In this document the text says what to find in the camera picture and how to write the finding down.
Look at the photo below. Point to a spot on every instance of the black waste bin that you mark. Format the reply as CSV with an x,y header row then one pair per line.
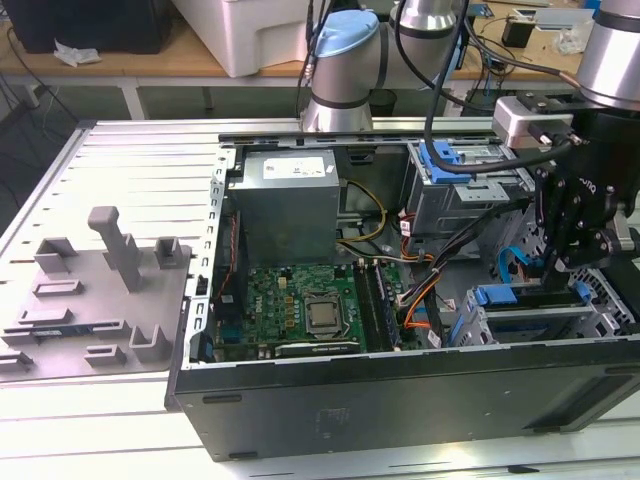
x,y
384,104

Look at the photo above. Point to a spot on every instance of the crumpled white paper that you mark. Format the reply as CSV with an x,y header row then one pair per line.
x,y
77,54

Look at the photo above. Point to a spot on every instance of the black case fan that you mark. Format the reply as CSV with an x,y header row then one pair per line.
x,y
227,280

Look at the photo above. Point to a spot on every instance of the black graphics card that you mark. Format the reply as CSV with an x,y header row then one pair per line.
x,y
315,349

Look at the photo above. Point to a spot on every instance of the black monitor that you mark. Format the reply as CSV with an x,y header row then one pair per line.
x,y
90,25

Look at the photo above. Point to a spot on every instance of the black PC case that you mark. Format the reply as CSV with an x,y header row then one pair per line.
x,y
400,405

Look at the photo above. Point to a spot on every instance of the black RAM stick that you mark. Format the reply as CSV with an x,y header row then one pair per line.
x,y
390,310
371,310

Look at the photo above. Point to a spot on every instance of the grey metal tray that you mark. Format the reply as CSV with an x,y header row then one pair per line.
x,y
562,17

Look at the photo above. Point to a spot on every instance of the large white box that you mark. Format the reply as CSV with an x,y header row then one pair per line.
x,y
240,35

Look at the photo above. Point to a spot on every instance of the silver CPU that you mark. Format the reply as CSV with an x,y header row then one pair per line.
x,y
323,316

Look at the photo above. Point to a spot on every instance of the hard disk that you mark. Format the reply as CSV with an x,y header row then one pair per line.
x,y
495,296

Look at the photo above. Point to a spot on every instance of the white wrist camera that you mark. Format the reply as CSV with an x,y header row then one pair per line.
x,y
520,122

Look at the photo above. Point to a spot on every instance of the grey power supply unit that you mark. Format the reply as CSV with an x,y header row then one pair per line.
x,y
285,220

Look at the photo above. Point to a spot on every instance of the small black cube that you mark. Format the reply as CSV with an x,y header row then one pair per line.
x,y
517,31

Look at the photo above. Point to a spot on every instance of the grey parts rack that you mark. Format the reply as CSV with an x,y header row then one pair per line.
x,y
100,310

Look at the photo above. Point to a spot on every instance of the green motherboard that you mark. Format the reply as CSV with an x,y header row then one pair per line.
x,y
272,292

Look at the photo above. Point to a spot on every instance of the CPU socket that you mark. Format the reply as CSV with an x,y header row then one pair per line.
x,y
305,316

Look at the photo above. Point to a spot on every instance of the wooden desk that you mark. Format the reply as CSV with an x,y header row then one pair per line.
x,y
150,62

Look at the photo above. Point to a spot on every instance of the metal drive cage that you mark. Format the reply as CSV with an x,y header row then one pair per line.
x,y
450,210

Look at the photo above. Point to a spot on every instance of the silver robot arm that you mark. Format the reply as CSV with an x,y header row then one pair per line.
x,y
345,65

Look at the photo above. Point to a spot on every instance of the blue plastic latch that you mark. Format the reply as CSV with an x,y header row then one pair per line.
x,y
442,172

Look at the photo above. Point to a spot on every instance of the metal disk bay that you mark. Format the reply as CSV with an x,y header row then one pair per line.
x,y
530,314

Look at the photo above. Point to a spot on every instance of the clear plastic bag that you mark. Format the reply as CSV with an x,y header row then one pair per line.
x,y
572,40

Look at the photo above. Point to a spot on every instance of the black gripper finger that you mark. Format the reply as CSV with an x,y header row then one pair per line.
x,y
595,247
557,220

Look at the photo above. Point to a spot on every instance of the small RAM stick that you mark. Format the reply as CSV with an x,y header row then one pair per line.
x,y
60,331

